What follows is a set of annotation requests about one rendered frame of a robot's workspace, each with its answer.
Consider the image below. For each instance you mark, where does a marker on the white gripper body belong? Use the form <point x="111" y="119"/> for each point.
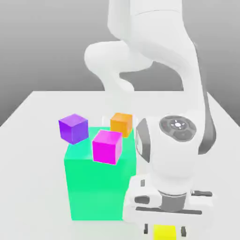
<point x="168" y="218"/>

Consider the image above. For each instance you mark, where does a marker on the small yellow cube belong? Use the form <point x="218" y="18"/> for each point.
<point x="164" y="233"/>

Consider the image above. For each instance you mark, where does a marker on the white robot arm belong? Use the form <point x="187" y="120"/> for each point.
<point x="168" y="56"/>

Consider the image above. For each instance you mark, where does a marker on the large green box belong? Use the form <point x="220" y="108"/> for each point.
<point x="97" y="187"/>

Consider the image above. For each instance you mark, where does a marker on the small magenta cube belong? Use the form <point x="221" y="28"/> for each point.
<point x="106" y="148"/>

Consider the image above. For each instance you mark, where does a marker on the small orange cube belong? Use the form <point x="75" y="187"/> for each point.
<point x="121" y="123"/>

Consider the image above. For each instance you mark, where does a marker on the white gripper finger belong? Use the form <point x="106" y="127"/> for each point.
<point x="183" y="230"/>
<point x="145" y="229"/>

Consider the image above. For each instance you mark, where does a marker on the small purple cube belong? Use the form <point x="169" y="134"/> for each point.
<point x="73" y="129"/>

